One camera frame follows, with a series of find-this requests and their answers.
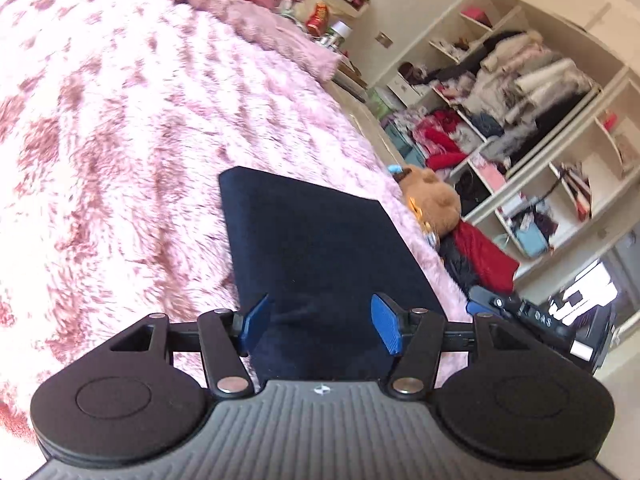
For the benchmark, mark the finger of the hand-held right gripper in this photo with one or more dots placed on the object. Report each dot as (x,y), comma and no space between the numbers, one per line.
(474,306)

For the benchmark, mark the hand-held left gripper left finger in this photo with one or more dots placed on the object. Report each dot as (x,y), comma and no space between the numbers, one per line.
(255,323)

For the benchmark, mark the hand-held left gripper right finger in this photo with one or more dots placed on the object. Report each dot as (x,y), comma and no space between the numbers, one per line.
(387,326)

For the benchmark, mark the dark navy pants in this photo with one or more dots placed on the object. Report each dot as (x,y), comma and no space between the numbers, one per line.
(310,240)

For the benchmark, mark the red cloth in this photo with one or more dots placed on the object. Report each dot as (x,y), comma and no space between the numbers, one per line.
(487,255)

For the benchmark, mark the light blue bag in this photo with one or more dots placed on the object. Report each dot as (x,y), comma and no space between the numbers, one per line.
(531,241)

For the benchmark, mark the brown teddy bear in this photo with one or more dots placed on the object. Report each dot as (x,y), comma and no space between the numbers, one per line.
(432,195)

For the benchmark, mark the cream open wardrobe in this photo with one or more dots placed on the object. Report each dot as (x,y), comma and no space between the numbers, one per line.
(560,170)

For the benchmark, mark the pile of red clothes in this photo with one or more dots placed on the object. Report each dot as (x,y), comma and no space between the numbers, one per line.
(440,137)

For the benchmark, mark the light green box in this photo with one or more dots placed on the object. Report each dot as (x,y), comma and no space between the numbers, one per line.
(381,104)

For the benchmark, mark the pink fluffy blanket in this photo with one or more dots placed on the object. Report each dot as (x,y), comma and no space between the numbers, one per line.
(100,160)

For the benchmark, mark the pile of pale coats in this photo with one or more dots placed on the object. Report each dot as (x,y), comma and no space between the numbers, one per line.
(530,75)

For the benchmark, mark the pink fluffy pillow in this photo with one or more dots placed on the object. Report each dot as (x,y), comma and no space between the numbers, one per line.
(290,35)

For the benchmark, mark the white round jar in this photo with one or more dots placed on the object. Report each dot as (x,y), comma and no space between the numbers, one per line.
(341,31)

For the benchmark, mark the red can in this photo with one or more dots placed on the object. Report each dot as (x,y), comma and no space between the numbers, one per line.
(317,19)

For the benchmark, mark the wall switch plate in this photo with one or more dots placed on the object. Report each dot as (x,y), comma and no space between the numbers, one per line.
(384,40)

